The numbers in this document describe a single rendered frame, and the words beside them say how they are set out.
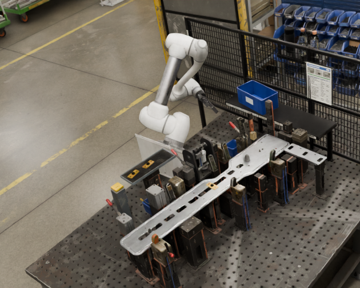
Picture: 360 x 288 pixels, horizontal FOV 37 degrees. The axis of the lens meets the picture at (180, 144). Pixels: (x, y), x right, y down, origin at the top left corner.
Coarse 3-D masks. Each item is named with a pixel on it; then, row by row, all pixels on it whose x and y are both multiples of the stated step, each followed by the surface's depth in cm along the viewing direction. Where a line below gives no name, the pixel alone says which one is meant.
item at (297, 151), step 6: (294, 144) 370; (288, 150) 365; (294, 150) 364; (300, 150) 363; (306, 150) 362; (300, 156) 357; (306, 156) 356; (312, 156) 355; (318, 156) 354; (324, 156) 353; (312, 162) 350; (318, 162) 349
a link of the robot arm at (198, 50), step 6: (192, 42) 396; (198, 42) 393; (204, 42) 394; (192, 48) 396; (198, 48) 394; (204, 48) 394; (192, 54) 400; (198, 54) 398; (204, 54) 399; (198, 60) 405; (204, 60) 408
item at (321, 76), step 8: (312, 64) 368; (320, 64) 363; (312, 72) 372; (320, 72) 367; (328, 72) 361; (312, 80) 376; (320, 80) 370; (328, 80) 365; (312, 88) 379; (320, 88) 374; (328, 88) 368; (312, 96) 383; (320, 96) 377; (328, 96) 372; (328, 104) 375
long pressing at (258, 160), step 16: (256, 144) 377; (272, 144) 374; (288, 144) 371; (240, 160) 365; (256, 160) 362; (224, 176) 353; (240, 176) 350; (192, 192) 345; (208, 192) 342; (176, 208) 335; (192, 208) 332; (144, 224) 327; (176, 224) 323; (128, 240) 318; (144, 240) 316
